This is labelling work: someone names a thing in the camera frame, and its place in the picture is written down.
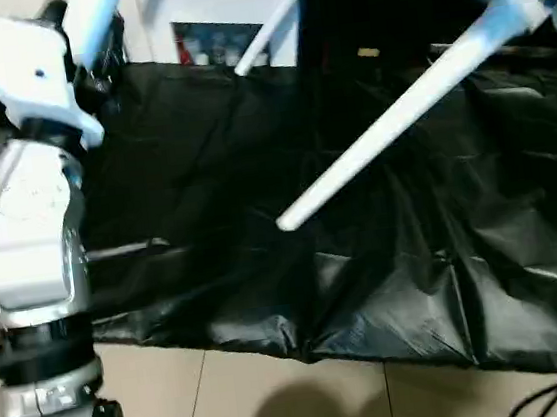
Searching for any black stand leg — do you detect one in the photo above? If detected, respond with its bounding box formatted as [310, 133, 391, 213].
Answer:
[500, 380, 557, 417]

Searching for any white plastic table leg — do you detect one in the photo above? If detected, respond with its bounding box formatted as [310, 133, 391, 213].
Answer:
[250, 0, 557, 236]
[225, 0, 340, 80]
[62, 0, 134, 74]

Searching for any long black bar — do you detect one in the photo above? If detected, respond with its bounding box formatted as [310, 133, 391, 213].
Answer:
[429, 29, 557, 73]

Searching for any small red bottle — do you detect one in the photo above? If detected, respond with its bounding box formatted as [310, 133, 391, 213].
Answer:
[175, 35, 194, 66]

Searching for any white cabinet with glass doors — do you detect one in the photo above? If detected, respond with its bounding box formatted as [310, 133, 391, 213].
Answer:
[119, 0, 305, 86]

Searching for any glossy black mat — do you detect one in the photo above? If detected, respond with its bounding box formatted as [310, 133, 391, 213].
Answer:
[0, 14, 557, 417]

